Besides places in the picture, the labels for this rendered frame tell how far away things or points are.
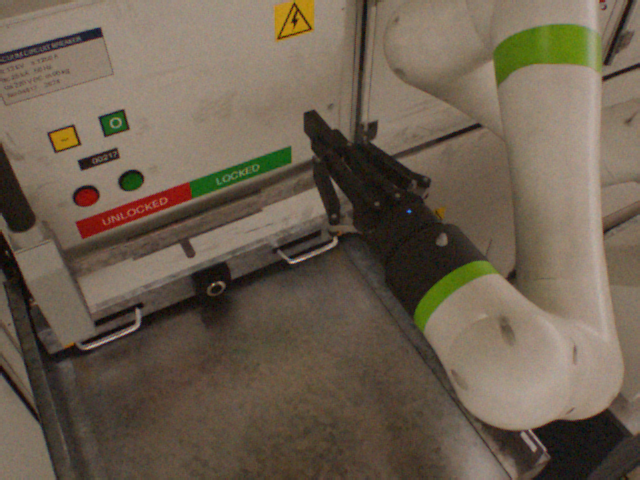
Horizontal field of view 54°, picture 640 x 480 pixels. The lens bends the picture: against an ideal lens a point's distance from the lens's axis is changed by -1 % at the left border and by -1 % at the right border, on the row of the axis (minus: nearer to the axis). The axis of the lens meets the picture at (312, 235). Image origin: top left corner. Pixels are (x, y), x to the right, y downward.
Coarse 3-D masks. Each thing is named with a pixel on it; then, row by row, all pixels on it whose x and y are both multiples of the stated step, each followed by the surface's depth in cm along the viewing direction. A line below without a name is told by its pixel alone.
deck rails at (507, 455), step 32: (352, 256) 112; (384, 288) 108; (32, 320) 99; (64, 352) 100; (64, 384) 96; (448, 384) 96; (64, 416) 92; (64, 448) 83; (96, 448) 90; (512, 448) 90; (544, 448) 83
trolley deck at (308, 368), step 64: (320, 256) 113; (192, 320) 104; (256, 320) 104; (320, 320) 104; (384, 320) 104; (128, 384) 97; (192, 384) 97; (256, 384) 97; (320, 384) 97; (384, 384) 97; (128, 448) 90; (192, 448) 90; (256, 448) 90; (320, 448) 90; (384, 448) 90; (448, 448) 90
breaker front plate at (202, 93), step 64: (128, 0) 67; (192, 0) 70; (256, 0) 74; (320, 0) 79; (128, 64) 72; (192, 64) 76; (256, 64) 81; (320, 64) 86; (0, 128) 70; (192, 128) 83; (256, 128) 88; (64, 192) 80; (128, 192) 85; (256, 192) 96
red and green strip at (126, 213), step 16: (256, 160) 92; (272, 160) 94; (288, 160) 96; (208, 176) 90; (224, 176) 91; (240, 176) 93; (160, 192) 87; (176, 192) 89; (192, 192) 90; (208, 192) 92; (112, 208) 85; (128, 208) 87; (144, 208) 88; (160, 208) 90; (80, 224) 84; (96, 224) 86; (112, 224) 87
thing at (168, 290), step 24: (264, 240) 105; (288, 240) 107; (312, 240) 110; (216, 264) 102; (240, 264) 105; (264, 264) 108; (144, 288) 99; (168, 288) 101; (192, 288) 103; (96, 312) 96; (120, 312) 99; (144, 312) 102; (48, 336) 95
